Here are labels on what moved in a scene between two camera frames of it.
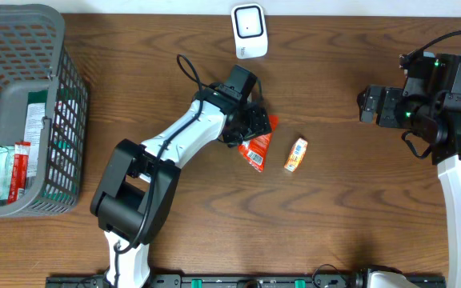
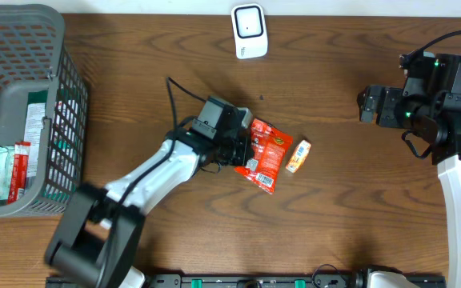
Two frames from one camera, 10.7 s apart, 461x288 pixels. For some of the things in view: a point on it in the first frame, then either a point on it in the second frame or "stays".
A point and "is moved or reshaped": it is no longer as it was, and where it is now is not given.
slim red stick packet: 18,178 stays
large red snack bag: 254,150 is moved or reshaped
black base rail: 259,281 stays
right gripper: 386,114 stays
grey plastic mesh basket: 18,49 stays
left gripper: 262,123 → 243,150
